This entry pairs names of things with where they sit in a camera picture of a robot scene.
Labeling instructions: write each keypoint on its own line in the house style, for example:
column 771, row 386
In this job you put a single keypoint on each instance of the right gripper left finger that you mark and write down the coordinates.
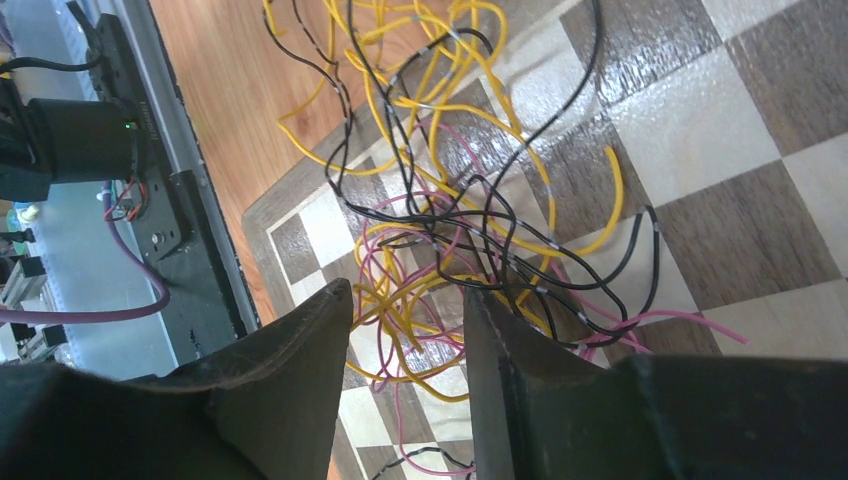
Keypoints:
column 264, row 407

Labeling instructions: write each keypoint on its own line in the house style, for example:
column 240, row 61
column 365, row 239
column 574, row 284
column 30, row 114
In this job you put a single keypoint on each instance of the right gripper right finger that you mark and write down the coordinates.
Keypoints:
column 540, row 412

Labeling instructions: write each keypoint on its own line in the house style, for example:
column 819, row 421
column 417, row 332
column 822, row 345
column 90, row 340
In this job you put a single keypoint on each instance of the wooden chessboard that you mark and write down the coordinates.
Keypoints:
column 729, row 118

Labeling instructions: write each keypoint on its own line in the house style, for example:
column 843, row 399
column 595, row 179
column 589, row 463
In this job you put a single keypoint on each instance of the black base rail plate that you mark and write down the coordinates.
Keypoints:
column 180, row 231

